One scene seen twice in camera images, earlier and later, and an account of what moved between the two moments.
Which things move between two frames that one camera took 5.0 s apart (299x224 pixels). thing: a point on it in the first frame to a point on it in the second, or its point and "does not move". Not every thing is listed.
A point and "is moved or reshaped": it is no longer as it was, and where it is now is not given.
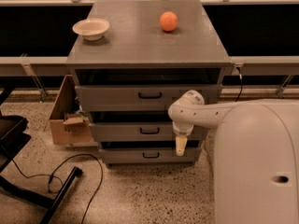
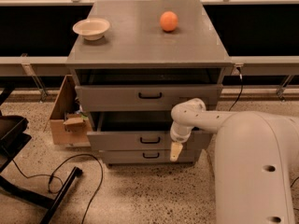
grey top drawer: x=139 y=97 does not move
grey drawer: x=143 y=132 is moved or reshaped
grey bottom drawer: x=148 y=156 does not move
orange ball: x=169 y=21 does not move
